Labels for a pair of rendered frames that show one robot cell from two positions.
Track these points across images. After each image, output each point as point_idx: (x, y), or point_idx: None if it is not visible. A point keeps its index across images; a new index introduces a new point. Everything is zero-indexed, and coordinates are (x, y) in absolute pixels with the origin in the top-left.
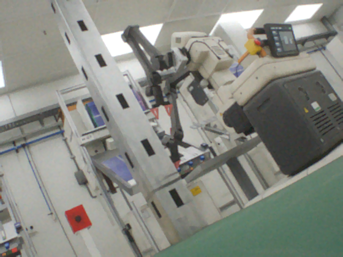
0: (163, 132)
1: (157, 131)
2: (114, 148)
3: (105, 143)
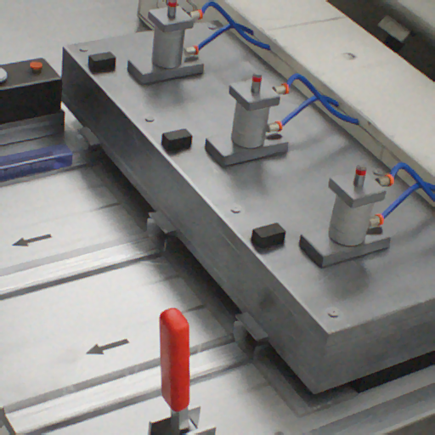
0: (302, 330)
1: (308, 248)
2: (152, 24)
3: (334, 3)
